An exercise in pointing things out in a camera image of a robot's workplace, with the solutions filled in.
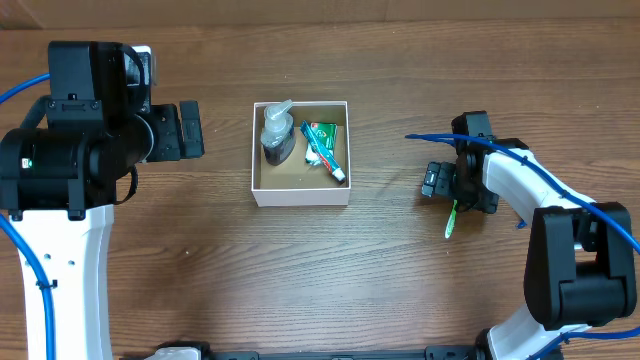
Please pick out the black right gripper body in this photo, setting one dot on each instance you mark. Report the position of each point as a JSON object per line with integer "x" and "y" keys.
{"x": 450, "y": 183}

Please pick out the red white toothpaste tube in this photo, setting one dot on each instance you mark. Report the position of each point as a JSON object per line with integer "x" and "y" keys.
{"x": 328, "y": 159}

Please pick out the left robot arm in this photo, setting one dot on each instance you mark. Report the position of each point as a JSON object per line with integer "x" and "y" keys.
{"x": 59, "y": 175}

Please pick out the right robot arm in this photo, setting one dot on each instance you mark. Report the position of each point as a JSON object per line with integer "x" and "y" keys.
{"x": 580, "y": 269}

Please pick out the clear pump soap bottle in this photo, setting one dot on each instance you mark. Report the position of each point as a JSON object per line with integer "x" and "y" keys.
{"x": 278, "y": 135}

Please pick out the green soap bar pack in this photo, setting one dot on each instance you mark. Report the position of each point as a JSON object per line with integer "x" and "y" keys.
{"x": 326, "y": 134}

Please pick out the green white toothbrush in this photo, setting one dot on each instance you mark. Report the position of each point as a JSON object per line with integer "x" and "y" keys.
{"x": 450, "y": 225}

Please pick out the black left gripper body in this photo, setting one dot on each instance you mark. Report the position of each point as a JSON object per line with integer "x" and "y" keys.
{"x": 167, "y": 143}

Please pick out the white cardboard box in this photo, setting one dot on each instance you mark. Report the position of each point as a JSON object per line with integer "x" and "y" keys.
{"x": 294, "y": 182}

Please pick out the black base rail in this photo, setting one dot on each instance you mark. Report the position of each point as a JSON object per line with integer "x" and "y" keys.
{"x": 202, "y": 350}

